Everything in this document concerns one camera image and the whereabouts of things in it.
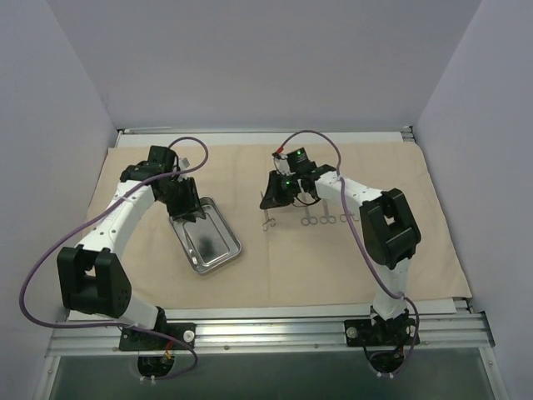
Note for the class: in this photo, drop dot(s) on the aluminium right side rail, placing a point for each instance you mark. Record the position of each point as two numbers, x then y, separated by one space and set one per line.
445 306

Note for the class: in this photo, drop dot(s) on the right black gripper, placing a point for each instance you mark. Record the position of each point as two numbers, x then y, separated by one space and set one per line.
274 193

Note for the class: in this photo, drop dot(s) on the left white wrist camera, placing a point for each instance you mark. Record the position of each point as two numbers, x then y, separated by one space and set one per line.
183 163

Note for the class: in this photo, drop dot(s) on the surgical scissors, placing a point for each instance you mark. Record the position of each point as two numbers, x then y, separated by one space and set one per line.
308 219
327 217

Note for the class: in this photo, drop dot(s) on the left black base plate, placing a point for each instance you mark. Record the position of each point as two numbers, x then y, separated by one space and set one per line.
178 336

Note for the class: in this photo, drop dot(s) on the surgical forceps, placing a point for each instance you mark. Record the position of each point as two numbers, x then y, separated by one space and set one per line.
345 216

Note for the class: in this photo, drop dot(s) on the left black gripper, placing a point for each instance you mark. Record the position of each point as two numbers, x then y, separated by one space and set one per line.
183 202

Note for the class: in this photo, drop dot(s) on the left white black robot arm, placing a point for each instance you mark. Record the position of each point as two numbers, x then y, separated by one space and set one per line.
92 278

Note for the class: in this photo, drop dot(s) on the beige cloth wrap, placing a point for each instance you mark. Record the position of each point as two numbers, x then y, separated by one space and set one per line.
291 264

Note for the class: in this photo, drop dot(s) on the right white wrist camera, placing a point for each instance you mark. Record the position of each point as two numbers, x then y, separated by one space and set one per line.
281 163

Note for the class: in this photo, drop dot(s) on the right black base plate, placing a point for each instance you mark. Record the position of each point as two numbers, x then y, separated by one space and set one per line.
361 333

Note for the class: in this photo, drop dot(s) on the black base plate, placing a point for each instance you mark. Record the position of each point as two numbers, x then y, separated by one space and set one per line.
178 336
361 333

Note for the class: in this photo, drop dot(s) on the steel instrument tray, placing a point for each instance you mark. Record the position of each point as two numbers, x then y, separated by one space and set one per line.
208 243

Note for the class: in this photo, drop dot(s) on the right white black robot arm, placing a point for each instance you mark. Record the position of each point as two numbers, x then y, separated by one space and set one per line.
381 221

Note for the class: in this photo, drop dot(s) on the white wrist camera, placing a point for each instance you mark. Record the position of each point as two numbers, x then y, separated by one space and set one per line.
183 163
281 163

